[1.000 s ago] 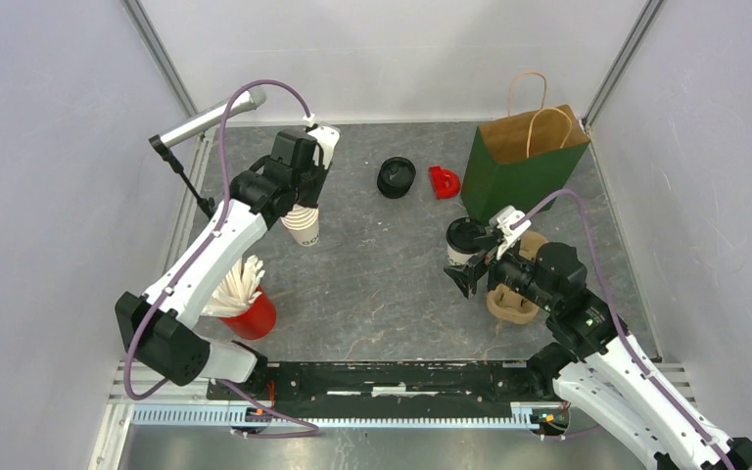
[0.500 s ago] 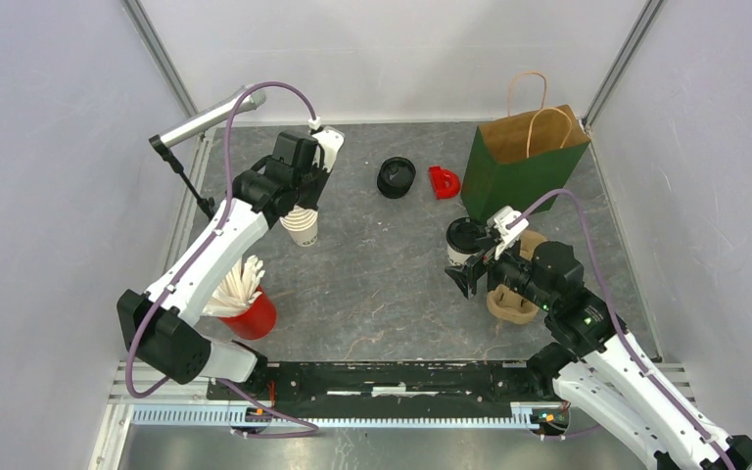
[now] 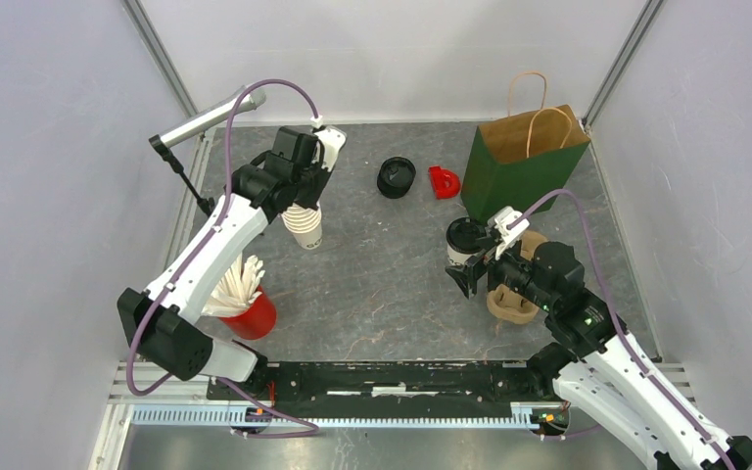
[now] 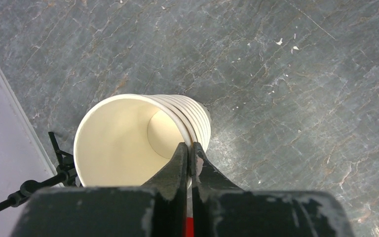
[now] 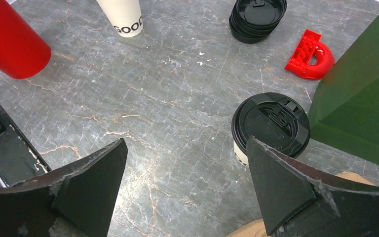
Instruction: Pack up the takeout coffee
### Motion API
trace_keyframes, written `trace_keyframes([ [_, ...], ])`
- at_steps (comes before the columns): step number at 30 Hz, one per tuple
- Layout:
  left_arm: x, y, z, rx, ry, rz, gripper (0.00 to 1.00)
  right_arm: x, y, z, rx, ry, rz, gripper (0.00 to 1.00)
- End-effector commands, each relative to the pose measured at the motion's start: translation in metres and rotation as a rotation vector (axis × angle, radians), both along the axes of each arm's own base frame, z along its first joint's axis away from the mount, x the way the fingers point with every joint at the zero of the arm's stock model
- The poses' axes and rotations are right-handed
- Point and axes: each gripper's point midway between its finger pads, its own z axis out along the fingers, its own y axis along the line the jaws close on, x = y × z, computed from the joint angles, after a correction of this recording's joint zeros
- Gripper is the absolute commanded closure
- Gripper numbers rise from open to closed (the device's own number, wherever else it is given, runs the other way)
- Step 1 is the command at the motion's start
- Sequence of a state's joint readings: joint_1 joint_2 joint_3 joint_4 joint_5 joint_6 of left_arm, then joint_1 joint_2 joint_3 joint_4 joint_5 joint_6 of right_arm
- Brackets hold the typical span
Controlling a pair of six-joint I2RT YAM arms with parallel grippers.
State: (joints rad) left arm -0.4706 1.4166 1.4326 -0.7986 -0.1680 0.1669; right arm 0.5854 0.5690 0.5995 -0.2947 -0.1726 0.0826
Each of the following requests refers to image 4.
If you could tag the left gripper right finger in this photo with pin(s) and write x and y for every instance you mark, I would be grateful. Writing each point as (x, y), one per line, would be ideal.
(222, 209)

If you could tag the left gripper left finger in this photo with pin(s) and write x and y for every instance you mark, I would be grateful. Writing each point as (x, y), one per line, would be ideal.
(155, 209)

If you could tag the white paper cup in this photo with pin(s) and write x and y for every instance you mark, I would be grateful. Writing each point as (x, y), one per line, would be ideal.
(126, 139)

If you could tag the stack of white paper cups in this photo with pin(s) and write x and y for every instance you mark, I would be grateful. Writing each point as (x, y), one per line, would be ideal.
(192, 119)

